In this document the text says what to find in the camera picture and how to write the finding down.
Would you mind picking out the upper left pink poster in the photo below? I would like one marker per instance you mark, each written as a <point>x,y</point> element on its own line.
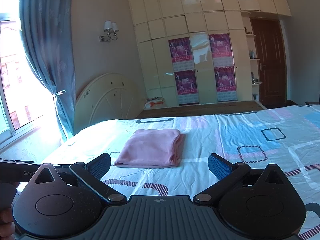
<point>181,54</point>

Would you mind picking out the lower right pink poster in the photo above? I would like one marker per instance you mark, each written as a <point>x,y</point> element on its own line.
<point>225,84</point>

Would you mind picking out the corner shelf unit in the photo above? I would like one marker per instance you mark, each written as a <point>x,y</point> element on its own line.
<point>253,55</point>

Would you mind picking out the pink poster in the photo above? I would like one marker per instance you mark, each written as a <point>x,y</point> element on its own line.
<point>225,84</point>
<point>181,54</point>
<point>186,87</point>
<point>221,50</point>

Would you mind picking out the cream round headboard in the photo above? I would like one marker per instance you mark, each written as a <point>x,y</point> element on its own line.
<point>108,97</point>

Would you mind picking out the grey blue curtain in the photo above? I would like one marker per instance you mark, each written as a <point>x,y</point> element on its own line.
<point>47,41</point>

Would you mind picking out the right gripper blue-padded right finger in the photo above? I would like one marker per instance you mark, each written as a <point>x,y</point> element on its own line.
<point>229,176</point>

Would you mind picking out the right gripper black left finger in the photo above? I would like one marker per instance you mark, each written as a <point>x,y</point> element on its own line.
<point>90,174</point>

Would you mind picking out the person left hand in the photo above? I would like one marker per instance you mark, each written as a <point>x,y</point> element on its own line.
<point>8,227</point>

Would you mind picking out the window with frame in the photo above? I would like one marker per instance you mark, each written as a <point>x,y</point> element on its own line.
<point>25,102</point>

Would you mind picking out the upper right pink poster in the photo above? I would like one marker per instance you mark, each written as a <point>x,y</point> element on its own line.
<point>221,50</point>

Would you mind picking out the cream wardrobe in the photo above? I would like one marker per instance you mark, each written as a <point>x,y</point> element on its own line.
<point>158,21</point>

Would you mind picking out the pink sweater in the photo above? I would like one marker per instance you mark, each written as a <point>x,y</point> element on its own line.
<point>151,148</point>

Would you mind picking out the dark wooden bed frame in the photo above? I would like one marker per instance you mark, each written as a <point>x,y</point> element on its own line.
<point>233,107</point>

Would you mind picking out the lower left pink poster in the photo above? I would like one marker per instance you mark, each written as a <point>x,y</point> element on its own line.
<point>186,87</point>

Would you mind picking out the patterned bed sheet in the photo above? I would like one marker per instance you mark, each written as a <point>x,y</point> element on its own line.
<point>286,136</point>

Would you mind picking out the orange white box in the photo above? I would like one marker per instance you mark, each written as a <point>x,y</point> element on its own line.
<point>156,102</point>

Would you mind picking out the wall sconce lamp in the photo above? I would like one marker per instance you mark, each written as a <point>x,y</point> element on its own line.
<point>110,32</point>

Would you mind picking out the dark brown wooden door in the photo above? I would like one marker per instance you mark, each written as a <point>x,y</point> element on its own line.
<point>272,61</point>

